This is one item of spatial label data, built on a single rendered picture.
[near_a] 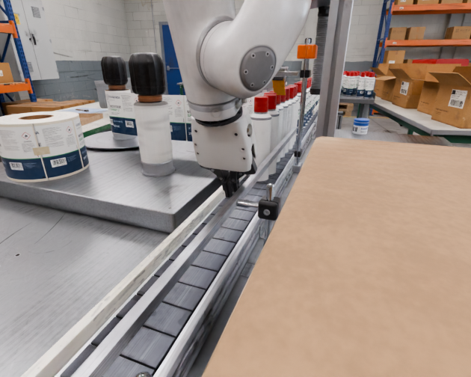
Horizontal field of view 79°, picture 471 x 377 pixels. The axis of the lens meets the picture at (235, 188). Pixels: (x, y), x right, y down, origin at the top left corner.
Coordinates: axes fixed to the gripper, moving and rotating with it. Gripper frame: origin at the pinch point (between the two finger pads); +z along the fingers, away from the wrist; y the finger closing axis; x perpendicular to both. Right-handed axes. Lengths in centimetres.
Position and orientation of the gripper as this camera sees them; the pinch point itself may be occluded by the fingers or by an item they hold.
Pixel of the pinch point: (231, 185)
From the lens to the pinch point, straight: 54.2
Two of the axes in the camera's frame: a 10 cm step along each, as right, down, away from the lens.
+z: 1.2, 7.3, 6.7
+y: -9.4, -1.4, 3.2
